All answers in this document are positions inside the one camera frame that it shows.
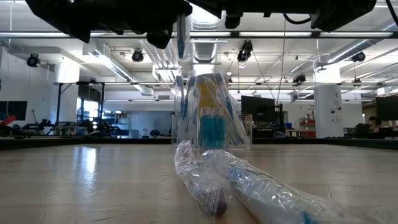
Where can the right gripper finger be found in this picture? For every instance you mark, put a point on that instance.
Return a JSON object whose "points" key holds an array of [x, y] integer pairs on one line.
{"points": [[214, 4]]}

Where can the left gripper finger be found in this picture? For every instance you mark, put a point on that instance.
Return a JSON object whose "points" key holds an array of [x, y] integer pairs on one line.
{"points": [[184, 8]]}

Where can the purple white toothbrush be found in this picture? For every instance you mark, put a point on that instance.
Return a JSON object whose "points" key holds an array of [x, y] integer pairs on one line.
{"points": [[202, 186]]}

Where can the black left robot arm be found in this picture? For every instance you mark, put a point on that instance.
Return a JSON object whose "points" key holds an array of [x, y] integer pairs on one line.
{"points": [[77, 15]]}

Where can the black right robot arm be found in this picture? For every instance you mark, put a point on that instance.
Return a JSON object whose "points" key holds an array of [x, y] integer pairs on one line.
{"points": [[342, 12]]}

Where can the black ceiling spotlight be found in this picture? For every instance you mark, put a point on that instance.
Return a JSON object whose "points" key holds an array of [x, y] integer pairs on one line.
{"points": [[245, 49], [358, 57], [32, 60], [299, 79], [137, 55]]}

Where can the black monitor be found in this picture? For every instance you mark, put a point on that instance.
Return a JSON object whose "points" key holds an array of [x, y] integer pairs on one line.
{"points": [[387, 109], [258, 109], [14, 110]]}

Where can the clear acrylic organizer box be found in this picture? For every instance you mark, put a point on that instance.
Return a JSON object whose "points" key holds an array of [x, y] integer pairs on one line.
{"points": [[247, 124]]}

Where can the black metal rack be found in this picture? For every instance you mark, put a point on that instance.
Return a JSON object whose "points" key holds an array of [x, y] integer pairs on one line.
{"points": [[58, 105]]}

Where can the white round pillar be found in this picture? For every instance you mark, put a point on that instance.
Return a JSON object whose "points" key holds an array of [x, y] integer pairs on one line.
{"points": [[326, 112]]}

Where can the red storage shelf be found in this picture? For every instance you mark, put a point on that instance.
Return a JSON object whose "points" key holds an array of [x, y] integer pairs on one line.
{"points": [[308, 124]]}

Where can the person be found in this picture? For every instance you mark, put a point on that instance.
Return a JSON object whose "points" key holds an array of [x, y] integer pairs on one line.
{"points": [[362, 130]]}

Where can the red angled object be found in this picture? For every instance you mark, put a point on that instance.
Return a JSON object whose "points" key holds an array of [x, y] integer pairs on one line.
{"points": [[7, 120]]}

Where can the black overhead gantry frame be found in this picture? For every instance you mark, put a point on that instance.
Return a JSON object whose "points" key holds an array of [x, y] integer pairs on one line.
{"points": [[234, 34]]}

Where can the white ceiling air duct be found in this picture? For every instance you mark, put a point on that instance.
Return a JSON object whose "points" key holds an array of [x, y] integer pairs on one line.
{"points": [[109, 63]]}

